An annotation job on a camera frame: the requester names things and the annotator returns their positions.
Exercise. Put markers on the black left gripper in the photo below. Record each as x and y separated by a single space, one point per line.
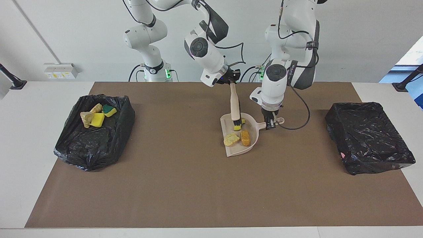
270 114

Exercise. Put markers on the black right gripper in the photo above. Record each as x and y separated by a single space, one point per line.
231 76

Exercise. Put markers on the beige hand brush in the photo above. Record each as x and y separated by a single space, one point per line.
235 105

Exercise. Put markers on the small yellow sponge piece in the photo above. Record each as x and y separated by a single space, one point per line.
243 121

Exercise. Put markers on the brown bread roll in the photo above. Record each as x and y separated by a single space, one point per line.
245 138

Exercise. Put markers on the pale yellow bread chunk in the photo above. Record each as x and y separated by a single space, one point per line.
231 139

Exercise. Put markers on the beige plastic dustpan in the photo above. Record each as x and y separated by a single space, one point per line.
236 151

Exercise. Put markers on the green and yellow sponge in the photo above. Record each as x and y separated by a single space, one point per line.
109 110

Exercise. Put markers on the small pale bread chunk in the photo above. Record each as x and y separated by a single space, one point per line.
96 108

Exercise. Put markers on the notched yellow sponge piece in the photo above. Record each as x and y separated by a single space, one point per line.
98 120

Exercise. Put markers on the long pale bread chunk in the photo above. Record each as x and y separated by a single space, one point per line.
86 119

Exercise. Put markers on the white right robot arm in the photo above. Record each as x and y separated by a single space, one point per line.
205 49

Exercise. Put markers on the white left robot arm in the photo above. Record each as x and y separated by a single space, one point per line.
276 82

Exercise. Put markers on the black bag-lined bin, pink spot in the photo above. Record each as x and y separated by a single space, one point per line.
366 138

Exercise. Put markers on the brown table mat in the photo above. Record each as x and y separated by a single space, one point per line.
211 205

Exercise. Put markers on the white wall socket box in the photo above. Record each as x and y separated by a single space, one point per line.
61 71

